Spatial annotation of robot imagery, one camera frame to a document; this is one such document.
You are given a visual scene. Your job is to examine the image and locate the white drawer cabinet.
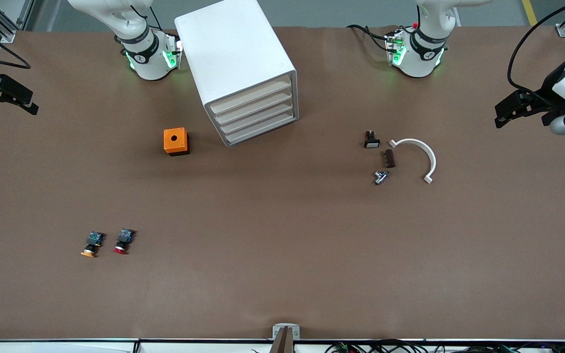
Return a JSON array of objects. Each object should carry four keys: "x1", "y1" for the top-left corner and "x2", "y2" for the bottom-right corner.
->
[{"x1": 175, "y1": 0, "x2": 300, "y2": 148}]

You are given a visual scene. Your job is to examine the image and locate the black cable bundle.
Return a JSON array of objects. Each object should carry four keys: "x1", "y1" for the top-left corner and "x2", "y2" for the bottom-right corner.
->
[{"x1": 324, "y1": 338, "x2": 565, "y2": 353}]

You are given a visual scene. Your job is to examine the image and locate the brown table mat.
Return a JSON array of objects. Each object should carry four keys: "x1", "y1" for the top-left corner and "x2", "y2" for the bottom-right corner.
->
[{"x1": 0, "y1": 25, "x2": 565, "y2": 341}]

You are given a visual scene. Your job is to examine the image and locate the grey metal bracket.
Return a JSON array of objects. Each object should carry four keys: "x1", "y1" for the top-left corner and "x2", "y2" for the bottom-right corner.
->
[{"x1": 272, "y1": 323, "x2": 301, "y2": 340}]

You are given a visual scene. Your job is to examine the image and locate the white curved bracket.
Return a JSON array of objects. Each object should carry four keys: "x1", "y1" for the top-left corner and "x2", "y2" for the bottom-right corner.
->
[{"x1": 389, "y1": 138, "x2": 437, "y2": 184}]

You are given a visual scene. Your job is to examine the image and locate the red push button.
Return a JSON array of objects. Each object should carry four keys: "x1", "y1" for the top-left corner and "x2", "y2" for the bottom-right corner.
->
[{"x1": 113, "y1": 228, "x2": 137, "y2": 255}]

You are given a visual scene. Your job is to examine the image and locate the black base power cable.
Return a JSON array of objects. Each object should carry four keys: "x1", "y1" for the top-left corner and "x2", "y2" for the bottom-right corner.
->
[{"x1": 346, "y1": 24, "x2": 392, "y2": 52}]

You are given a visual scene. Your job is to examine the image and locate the orange push button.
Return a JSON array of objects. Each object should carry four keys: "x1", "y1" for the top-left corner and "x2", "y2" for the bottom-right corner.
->
[{"x1": 80, "y1": 232, "x2": 105, "y2": 258}]

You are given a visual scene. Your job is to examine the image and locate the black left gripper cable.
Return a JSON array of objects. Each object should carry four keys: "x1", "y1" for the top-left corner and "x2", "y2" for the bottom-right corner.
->
[{"x1": 507, "y1": 0, "x2": 565, "y2": 96}]

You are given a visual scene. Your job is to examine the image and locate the orange box with hole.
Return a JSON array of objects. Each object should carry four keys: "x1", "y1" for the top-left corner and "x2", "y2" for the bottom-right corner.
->
[{"x1": 163, "y1": 127, "x2": 190, "y2": 156}]

